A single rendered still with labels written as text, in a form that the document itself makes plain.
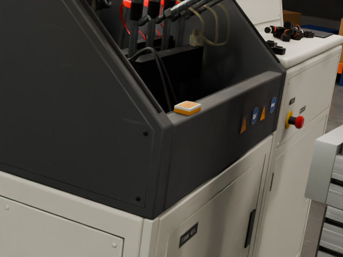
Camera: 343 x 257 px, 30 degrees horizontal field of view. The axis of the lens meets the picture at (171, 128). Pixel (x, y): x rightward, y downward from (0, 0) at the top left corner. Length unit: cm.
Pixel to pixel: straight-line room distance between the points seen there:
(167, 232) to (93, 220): 13
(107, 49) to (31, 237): 39
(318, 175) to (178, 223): 34
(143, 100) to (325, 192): 31
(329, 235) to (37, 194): 52
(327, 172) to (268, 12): 133
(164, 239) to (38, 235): 24
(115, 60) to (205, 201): 39
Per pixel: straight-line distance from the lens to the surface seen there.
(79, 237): 115
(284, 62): 165
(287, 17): 718
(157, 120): 101
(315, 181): 94
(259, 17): 211
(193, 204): 122
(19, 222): 123
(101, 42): 104
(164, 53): 148
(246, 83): 143
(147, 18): 138
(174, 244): 119
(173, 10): 144
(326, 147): 92
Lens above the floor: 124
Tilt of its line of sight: 17 degrees down
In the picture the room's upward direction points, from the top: 7 degrees clockwise
